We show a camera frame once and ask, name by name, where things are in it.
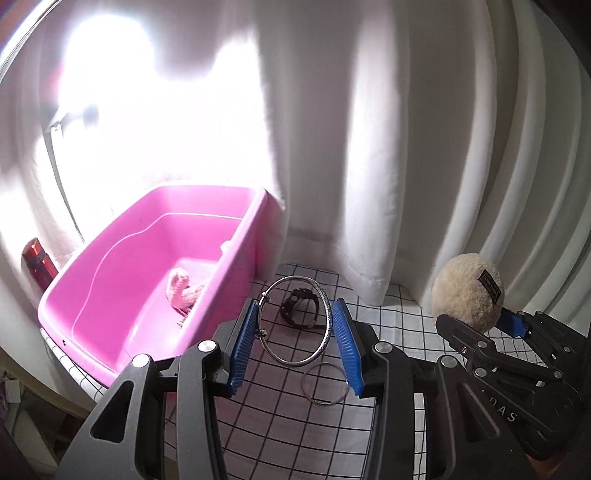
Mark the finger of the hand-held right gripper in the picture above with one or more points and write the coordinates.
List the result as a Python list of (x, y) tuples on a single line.
[(512, 323), (475, 350)]

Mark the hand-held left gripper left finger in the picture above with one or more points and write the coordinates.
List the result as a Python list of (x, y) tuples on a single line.
[(242, 346)]

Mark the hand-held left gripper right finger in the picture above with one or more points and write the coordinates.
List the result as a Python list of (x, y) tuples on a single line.
[(348, 350)]

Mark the patterned silver bangle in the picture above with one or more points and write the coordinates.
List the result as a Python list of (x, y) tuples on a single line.
[(323, 344)]

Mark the beige plush puff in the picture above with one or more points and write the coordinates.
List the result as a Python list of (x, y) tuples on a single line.
[(461, 290)]

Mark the pink fluffy strawberry headband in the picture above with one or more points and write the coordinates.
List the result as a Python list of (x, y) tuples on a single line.
[(180, 290)]

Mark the pink plastic tub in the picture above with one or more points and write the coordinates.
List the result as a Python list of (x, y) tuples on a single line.
[(138, 277)]

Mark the thin silver bangle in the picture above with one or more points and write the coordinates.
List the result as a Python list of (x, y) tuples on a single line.
[(305, 385)]

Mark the black wristwatch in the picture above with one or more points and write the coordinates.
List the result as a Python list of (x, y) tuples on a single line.
[(288, 314)]

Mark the white grid-patterned cloth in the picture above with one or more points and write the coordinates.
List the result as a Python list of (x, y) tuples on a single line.
[(277, 415)]

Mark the white curtain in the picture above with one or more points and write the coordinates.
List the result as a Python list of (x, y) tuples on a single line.
[(369, 138)]

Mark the red bottle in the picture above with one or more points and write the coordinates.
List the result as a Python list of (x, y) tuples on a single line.
[(39, 267)]

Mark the window frame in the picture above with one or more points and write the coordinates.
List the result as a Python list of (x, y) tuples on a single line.
[(63, 184)]

